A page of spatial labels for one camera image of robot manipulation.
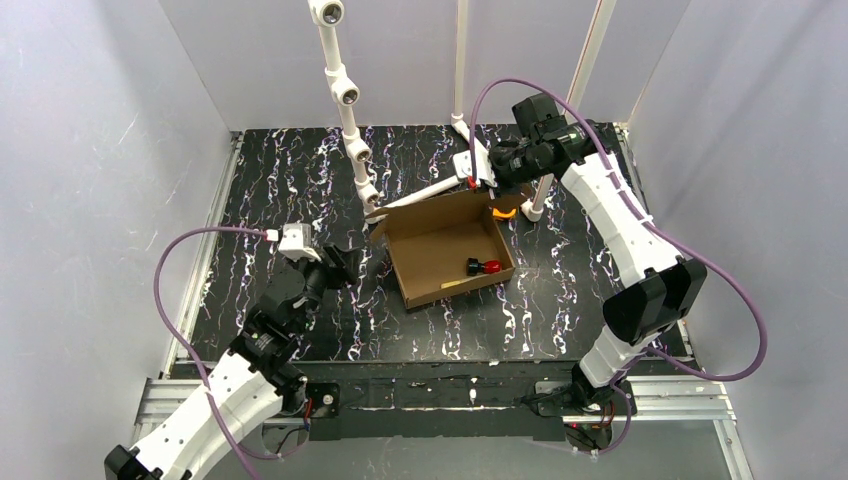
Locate brown cardboard box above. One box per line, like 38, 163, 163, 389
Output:
367, 185, 531, 310

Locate red black knob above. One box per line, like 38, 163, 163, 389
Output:
465, 258, 503, 277

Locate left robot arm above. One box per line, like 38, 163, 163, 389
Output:
104, 244, 363, 479

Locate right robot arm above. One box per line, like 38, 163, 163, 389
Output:
489, 93, 707, 413

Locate yellow tape measure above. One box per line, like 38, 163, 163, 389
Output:
492, 208, 518, 221

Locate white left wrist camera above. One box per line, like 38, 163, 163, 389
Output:
265, 223, 321, 261

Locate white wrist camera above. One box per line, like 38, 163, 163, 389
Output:
452, 150, 498, 188
265, 223, 321, 261

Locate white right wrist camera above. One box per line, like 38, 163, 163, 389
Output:
452, 150, 498, 188

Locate white PVC pipe frame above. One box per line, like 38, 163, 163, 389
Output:
306, 0, 619, 227

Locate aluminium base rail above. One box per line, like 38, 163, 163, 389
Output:
122, 132, 753, 480

